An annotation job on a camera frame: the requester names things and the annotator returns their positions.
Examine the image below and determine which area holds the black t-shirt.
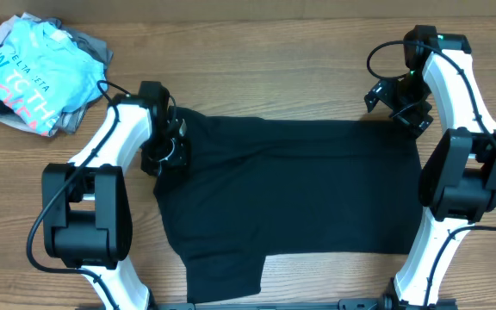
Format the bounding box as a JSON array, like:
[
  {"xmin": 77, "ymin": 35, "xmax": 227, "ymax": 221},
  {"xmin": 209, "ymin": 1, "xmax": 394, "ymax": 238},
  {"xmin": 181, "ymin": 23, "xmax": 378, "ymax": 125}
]
[{"xmin": 154, "ymin": 108, "xmax": 423, "ymax": 303}]

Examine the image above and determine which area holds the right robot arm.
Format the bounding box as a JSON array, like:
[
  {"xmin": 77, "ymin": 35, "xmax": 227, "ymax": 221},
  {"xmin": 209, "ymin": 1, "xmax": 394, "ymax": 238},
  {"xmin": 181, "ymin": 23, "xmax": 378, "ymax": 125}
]
[{"xmin": 339, "ymin": 25, "xmax": 496, "ymax": 309}]

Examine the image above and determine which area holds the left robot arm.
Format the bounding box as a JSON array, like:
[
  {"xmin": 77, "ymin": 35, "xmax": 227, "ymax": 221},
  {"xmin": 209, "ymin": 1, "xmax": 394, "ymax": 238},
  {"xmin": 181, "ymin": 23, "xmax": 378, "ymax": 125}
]
[{"xmin": 27, "ymin": 81, "xmax": 190, "ymax": 309}]

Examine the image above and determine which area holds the light blue printed t-shirt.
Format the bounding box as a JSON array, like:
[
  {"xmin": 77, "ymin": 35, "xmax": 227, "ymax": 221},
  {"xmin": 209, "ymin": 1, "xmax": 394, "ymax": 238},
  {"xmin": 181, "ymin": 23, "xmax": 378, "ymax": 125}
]
[{"xmin": 0, "ymin": 20, "xmax": 108, "ymax": 136}]

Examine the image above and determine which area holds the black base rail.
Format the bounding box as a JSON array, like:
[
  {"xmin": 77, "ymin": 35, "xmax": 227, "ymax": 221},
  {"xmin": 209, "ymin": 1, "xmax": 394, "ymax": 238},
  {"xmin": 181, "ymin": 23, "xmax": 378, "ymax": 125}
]
[{"xmin": 150, "ymin": 295, "xmax": 458, "ymax": 310}]

